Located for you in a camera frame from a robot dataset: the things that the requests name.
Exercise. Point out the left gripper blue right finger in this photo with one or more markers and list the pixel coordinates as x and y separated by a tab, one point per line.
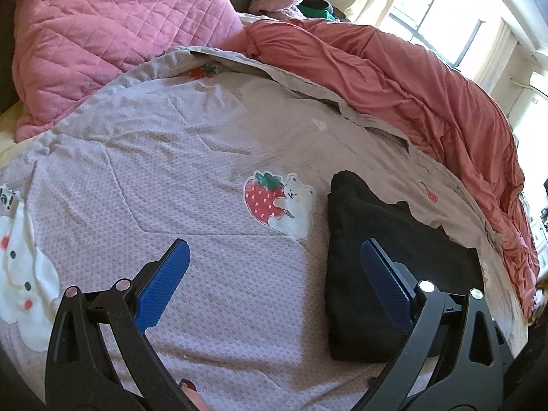
452	357

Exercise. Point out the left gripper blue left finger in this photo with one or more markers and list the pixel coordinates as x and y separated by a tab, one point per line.
80	374

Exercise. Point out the black garment with orange print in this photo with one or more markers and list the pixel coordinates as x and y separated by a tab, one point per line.
359	329

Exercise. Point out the green and black clothes pile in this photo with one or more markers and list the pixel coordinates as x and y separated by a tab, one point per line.
317	9

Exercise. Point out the left hand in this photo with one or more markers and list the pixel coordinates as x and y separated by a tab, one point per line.
189	389

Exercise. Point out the salmon red blanket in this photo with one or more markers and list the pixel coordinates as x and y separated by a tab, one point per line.
445	115

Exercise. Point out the pink quilted pillow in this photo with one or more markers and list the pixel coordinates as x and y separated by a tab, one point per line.
65	50

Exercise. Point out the window with dark frame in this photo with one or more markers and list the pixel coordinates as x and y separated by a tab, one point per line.
445	27

